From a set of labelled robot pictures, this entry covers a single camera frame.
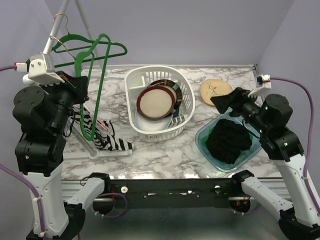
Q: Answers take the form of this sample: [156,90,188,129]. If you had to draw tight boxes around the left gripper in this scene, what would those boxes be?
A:
[38,70,89,135]

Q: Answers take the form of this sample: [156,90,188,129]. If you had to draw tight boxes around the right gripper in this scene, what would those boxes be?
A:
[210,86,269,134]

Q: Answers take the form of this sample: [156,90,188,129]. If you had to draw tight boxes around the green hanger back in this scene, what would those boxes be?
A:
[73,33,112,141]

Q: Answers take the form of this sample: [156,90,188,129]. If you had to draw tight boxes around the green hanger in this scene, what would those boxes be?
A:
[49,18,128,71]
[73,33,112,141]

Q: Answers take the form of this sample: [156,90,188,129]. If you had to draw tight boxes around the black tank top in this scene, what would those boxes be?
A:
[205,119,252,164]

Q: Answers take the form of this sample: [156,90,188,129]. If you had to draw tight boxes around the green tank top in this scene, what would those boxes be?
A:
[204,128,252,155]

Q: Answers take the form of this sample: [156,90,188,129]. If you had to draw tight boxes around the green hanger front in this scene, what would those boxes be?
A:
[49,18,128,71]

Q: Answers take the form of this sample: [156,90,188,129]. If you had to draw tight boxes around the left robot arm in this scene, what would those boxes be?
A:
[12,71,111,240]

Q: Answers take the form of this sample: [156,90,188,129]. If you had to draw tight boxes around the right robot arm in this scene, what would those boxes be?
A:
[210,87,320,240]

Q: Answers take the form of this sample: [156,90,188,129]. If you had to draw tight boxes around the zebra striped tank top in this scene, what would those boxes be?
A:
[72,105,134,151]

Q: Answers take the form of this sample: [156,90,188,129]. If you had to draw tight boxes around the beige bird plate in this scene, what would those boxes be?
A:
[199,79,233,106]

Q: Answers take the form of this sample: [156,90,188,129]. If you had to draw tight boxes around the blue transparent bin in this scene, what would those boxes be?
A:
[195,113,262,173]

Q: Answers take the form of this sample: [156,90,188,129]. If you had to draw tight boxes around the dark patterned plate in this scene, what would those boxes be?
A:
[147,79,183,118]

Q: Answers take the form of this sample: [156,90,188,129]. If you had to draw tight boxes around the white plastic basket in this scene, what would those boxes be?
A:
[124,65,195,143]

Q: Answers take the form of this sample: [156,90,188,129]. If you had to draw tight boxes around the red rimmed plate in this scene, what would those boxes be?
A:
[136,86,176,120]

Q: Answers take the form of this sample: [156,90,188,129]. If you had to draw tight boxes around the white clothes rack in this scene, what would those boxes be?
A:
[21,0,133,161]

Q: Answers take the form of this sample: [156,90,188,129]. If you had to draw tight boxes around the white plate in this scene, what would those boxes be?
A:
[134,111,172,132]

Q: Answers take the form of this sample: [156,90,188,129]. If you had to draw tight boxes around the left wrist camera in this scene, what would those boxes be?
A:
[27,53,65,85]

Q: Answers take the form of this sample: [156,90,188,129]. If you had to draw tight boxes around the pink wire hanger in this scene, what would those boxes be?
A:
[83,104,110,133]

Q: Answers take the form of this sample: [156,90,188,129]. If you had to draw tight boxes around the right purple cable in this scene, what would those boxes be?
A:
[268,77,320,198]

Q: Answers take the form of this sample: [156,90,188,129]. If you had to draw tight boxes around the purple cable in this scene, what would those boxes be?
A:
[268,77,320,198]
[0,62,47,233]

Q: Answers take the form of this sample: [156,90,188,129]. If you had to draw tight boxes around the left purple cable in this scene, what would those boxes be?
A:
[0,62,47,233]

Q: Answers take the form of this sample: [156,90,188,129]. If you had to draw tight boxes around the black base frame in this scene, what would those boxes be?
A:
[93,178,252,215]

